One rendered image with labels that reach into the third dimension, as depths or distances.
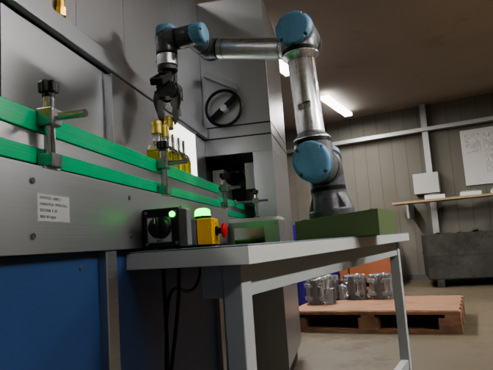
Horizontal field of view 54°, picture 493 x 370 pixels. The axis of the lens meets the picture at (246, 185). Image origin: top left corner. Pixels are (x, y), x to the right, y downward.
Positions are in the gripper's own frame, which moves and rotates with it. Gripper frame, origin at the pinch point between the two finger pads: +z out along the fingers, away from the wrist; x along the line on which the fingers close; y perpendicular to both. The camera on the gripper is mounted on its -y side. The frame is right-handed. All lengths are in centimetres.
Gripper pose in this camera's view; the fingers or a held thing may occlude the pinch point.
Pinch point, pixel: (168, 120)
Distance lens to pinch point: 170.6
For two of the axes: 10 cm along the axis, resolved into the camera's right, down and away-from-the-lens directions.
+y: 1.8, 1.1, 9.8
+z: 0.7, 9.9, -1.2
